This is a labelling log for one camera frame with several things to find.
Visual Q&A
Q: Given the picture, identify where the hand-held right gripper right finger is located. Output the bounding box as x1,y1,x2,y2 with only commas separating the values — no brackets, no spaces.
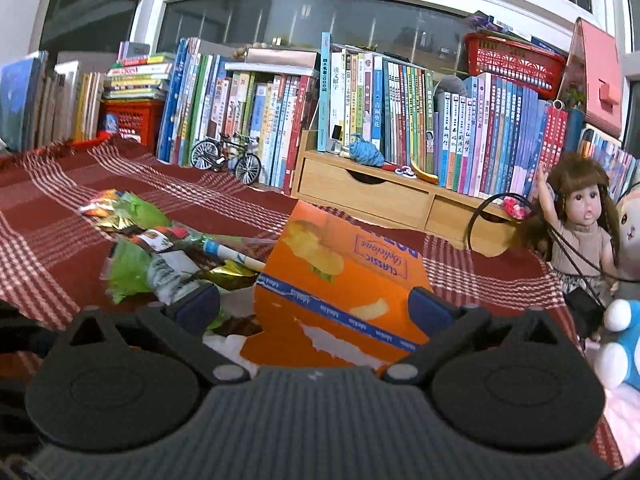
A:
382,287,571,385

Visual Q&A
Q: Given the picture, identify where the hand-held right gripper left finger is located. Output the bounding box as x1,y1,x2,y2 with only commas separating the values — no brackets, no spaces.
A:
65,284,251,385

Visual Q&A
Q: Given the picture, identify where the orange snack box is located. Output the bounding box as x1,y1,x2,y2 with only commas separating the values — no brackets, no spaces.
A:
240,201,436,368

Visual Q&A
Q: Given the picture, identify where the gold foil wrapper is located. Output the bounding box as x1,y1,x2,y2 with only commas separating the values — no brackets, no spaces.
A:
197,260,258,292

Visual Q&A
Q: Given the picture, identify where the green plastic wrapper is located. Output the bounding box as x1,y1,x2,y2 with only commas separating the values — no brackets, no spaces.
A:
102,240,166,305

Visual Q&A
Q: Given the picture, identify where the colourful foil snack wrapper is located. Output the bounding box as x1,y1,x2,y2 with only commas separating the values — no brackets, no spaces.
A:
79,189,173,235

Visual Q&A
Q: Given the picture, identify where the wooden drawer organizer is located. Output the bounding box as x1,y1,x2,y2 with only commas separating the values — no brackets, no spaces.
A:
291,129,521,257

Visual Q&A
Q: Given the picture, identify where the yellow curved wooden toy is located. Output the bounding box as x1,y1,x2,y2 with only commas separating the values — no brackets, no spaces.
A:
410,158,440,186

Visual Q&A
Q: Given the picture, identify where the miniature bicycle model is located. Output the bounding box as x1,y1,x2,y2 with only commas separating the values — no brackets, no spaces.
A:
190,132,263,184

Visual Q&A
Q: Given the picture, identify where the small black doll bag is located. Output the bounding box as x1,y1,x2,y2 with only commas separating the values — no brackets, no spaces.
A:
564,287,607,342

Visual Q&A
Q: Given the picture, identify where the blue yarn ball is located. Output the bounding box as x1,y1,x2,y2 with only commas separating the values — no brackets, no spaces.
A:
348,133,386,167

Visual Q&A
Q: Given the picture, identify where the red white checked tablecloth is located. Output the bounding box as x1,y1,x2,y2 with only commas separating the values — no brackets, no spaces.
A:
0,132,626,471

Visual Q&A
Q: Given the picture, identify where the grey plush toy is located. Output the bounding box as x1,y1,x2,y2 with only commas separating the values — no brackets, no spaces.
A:
510,152,625,297

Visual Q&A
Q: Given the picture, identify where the row of blue pink books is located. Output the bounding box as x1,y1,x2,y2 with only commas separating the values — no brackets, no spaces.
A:
434,72,572,202

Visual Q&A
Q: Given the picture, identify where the small red plastic basket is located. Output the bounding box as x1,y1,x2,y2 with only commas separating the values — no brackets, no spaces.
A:
99,99,164,150

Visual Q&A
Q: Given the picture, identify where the row of tall children's books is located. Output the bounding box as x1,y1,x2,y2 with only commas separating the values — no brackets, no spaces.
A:
156,36,321,195

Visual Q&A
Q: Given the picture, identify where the blue white cat plush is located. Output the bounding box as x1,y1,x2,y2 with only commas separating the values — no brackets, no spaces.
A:
592,298,640,392

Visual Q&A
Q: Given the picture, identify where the white bunny plush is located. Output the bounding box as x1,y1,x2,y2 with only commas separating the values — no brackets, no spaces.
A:
612,191,640,282

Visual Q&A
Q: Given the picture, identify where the row of books on organizer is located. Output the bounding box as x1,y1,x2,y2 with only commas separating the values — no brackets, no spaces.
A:
319,32,437,177

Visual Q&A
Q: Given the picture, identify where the flat stack of picture books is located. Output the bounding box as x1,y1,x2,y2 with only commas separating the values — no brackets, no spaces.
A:
102,52,174,102

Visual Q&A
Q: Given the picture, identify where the row of pale worn books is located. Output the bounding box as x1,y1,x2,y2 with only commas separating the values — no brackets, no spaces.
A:
0,50,107,153

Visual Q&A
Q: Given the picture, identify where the large red plastic basket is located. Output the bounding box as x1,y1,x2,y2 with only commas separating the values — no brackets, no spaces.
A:
464,32,568,101

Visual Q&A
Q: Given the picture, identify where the pink toy house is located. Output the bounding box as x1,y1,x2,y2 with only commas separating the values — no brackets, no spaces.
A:
556,16,624,137

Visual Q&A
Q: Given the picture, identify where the white framed window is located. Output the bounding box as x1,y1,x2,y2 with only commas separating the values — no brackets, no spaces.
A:
37,0,626,61

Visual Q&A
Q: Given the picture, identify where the black cord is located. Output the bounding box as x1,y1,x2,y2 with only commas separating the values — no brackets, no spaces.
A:
466,191,621,281

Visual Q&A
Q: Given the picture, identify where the pink flower hair tie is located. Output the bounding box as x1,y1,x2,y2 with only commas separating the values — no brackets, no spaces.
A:
501,196,532,221

